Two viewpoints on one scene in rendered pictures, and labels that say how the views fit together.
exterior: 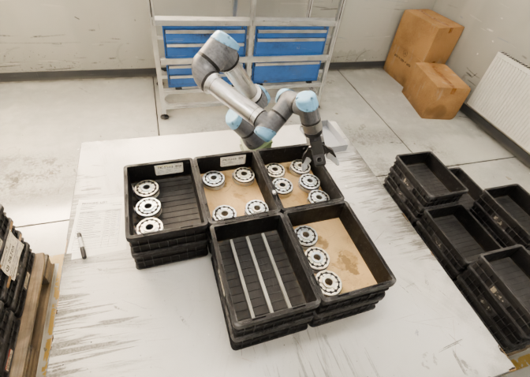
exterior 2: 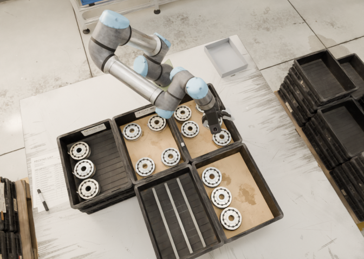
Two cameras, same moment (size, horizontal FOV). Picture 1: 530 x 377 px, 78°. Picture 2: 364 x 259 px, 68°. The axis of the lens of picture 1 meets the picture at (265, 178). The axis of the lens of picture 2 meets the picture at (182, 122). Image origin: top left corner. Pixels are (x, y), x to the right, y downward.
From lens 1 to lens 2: 0.54 m
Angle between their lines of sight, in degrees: 20
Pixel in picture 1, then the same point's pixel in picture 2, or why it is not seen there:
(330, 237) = (233, 172)
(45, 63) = not seen: outside the picture
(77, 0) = not seen: outside the picture
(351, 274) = (249, 205)
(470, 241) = (356, 130)
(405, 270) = (296, 183)
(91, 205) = (41, 161)
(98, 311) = (67, 250)
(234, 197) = (151, 145)
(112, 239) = (64, 190)
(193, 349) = not seen: outside the picture
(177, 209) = (108, 164)
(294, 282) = (205, 219)
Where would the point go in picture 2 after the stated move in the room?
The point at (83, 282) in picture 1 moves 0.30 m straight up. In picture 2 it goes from (51, 230) to (20, 224)
